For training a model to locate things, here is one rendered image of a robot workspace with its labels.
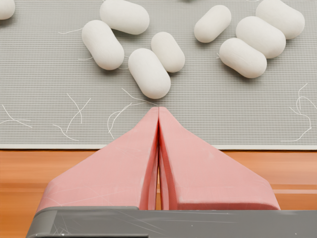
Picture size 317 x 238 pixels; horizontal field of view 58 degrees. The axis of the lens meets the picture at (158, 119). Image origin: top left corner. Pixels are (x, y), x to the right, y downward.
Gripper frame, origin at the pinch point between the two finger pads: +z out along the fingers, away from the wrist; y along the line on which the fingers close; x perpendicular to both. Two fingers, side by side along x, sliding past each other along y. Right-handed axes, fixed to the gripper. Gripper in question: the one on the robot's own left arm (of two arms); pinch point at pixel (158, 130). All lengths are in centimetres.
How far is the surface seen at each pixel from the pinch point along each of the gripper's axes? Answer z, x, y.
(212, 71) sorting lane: 9.2, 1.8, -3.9
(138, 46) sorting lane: 10.8, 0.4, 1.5
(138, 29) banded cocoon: 10.3, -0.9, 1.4
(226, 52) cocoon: 8.6, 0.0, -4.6
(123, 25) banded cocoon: 10.3, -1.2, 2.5
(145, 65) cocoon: 7.5, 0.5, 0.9
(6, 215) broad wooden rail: 0.3, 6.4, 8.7
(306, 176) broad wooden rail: 2.3, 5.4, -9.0
